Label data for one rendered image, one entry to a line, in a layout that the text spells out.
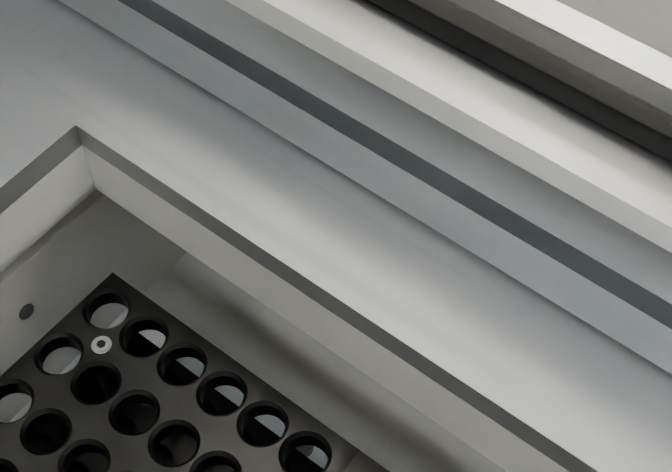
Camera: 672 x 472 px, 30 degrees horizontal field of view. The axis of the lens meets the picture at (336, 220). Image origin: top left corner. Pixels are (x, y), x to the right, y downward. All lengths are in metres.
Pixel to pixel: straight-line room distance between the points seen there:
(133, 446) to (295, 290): 0.06
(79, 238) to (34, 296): 0.02
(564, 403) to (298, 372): 0.15
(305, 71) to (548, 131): 0.06
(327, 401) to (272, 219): 0.11
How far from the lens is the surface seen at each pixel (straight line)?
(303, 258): 0.30
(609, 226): 0.25
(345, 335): 0.30
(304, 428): 0.32
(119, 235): 0.40
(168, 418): 0.33
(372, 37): 0.28
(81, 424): 0.33
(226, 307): 0.42
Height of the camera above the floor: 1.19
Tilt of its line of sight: 53 degrees down
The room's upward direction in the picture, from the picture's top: 4 degrees counter-clockwise
